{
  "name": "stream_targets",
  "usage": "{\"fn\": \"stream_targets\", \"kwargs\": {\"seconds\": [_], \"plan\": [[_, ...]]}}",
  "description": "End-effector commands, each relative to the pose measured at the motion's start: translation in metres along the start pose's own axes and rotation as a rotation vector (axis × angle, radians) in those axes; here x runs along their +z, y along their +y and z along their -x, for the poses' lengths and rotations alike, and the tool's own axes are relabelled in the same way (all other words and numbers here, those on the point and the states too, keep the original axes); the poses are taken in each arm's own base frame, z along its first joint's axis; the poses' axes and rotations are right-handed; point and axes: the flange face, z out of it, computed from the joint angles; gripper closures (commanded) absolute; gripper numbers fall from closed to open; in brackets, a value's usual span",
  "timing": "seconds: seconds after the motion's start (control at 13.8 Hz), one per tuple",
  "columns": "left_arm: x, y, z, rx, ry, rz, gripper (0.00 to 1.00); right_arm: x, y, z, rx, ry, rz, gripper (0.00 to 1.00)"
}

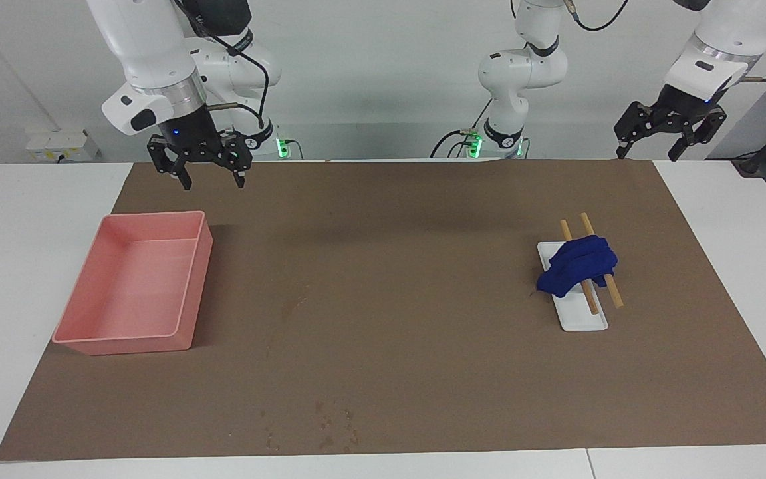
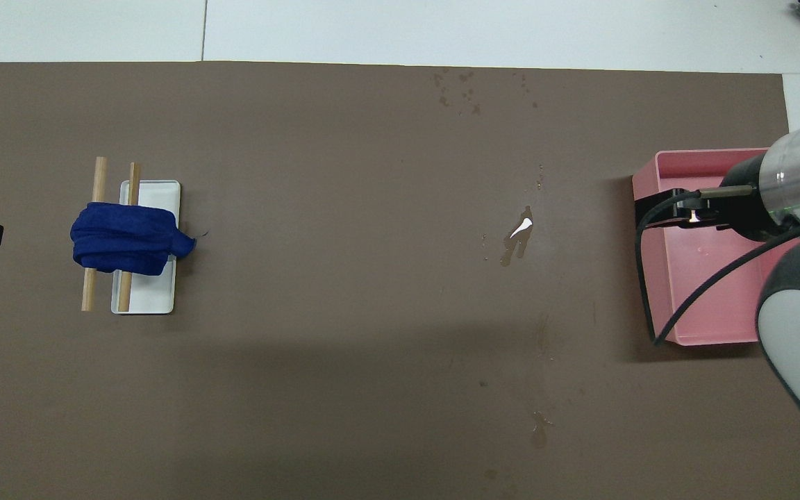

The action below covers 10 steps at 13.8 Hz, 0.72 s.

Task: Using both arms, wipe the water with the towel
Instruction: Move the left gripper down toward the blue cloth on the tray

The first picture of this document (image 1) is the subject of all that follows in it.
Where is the wooden rack rod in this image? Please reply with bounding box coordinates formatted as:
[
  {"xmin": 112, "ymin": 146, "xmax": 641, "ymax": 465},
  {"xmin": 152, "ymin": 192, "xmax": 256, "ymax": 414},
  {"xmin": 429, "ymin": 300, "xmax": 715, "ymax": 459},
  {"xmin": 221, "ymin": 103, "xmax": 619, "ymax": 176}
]
[
  {"xmin": 580, "ymin": 212, "xmax": 624, "ymax": 309},
  {"xmin": 560, "ymin": 220, "xmax": 600, "ymax": 315}
]

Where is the brown table mat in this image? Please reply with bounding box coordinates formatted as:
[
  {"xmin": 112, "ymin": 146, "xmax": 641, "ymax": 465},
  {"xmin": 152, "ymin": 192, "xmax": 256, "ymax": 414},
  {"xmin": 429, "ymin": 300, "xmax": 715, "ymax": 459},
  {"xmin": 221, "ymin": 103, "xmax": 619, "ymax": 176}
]
[{"xmin": 0, "ymin": 158, "xmax": 766, "ymax": 462}]

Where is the white towel rack base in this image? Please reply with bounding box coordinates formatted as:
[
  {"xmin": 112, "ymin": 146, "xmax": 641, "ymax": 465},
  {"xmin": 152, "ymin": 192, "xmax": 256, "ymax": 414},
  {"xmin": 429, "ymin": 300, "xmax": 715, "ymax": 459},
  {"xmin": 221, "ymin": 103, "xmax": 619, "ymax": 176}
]
[{"xmin": 537, "ymin": 241, "xmax": 608, "ymax": 332}]

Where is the white power strip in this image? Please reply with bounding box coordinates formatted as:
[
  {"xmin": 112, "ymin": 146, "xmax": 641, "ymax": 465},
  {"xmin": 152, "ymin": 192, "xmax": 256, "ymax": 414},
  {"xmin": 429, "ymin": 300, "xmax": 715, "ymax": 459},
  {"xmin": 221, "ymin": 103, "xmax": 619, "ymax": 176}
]
[{"xmin": 26, "ymin": 130, "xmax": 100, "ymax": 162}]

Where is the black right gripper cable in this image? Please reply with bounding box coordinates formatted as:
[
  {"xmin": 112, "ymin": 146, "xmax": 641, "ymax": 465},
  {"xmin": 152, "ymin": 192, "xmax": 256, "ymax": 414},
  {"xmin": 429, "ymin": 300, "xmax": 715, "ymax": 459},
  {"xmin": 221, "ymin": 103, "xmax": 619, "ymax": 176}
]
[{"xmin": 177, "ymin": 0, "xmax": 271, "ymax": 130}]

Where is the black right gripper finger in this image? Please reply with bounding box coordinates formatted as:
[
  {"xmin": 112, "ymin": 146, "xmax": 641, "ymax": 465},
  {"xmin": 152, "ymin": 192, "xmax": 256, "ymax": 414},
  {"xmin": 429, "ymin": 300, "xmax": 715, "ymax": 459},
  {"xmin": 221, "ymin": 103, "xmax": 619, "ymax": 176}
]
[
  {"xmin": 221, "ymin": 131, "xmax": 253, "ymax": 189},
  {"xmin": 148, "ymin": 135, "xmax": 193, "ymax": 192}
]

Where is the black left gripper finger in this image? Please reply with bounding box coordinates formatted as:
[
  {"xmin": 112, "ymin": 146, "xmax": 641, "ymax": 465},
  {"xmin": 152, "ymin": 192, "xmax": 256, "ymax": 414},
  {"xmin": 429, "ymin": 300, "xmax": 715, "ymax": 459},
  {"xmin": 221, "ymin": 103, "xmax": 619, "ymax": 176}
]
[
  {"xmin": 614, "ymin": 101, "xmax": 658, "ymax": 160},
  {"xmin": 668, "ymin": 106, "xmax": 728, "ymax": 162}
]

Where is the black left arm base cable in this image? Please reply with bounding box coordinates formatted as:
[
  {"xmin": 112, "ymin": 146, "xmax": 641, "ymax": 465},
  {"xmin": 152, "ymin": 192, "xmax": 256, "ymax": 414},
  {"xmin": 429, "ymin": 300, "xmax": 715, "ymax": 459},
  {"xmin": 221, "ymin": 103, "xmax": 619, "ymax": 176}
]
[{"xmin": 430, "ymin": 100, "xmax": 490, "ymax": 158}]

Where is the blue cloth towel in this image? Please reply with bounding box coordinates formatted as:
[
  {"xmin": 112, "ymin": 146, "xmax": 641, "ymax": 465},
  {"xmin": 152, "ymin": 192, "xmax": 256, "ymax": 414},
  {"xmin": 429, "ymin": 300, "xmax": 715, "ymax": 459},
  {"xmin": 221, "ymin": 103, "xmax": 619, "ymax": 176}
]
[{"xmin": 536, "ymin": 235, "xmax": 620, "ymax": 298}]

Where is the pink plastic bin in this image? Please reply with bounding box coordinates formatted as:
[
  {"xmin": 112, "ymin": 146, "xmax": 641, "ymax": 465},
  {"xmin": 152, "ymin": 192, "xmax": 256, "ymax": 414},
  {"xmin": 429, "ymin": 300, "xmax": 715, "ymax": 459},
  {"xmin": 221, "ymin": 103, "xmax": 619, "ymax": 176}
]
[{"xmin": 52, "ymin": 211, "xmax": 214, "ymax": 355}]

